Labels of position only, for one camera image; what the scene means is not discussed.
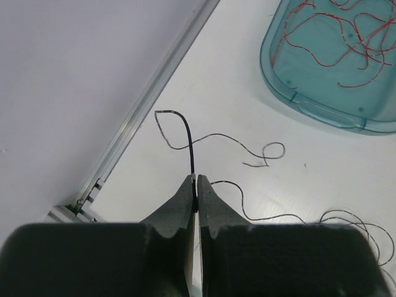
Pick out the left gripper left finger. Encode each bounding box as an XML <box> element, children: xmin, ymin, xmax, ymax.
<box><xmin>1</xmin><ymin>177</ymin><xmax>195</xmax><ymax>296</ymax></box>

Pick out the teal transparent plastic tub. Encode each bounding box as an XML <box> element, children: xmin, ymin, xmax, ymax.
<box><xmin>260</xmin><ymin>1</ymin><xmax>395</xmax><ymax>135</ymax></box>

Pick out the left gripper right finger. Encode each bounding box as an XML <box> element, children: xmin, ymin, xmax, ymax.
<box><xmin>197</xmin><ymin>175</ymin><xmax>391</xmax><ymax>296</ymax></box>

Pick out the thin wire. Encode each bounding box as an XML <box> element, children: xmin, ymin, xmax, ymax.
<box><xmin>153</xmin><ymin>110</ymin><xmax>286</xmax><ymax>176</ymax></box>

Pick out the brown wire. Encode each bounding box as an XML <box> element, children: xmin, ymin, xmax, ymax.
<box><xmin>272</xmin><ymin>0</ymin><xmax>396</xmax><ymax>67</ymax></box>

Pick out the bundle of thin wires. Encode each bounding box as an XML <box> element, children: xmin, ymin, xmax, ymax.
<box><xmin>210</xmin><ymin>181</ymin><xmax>389</xmax><ymax>267</ymax></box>

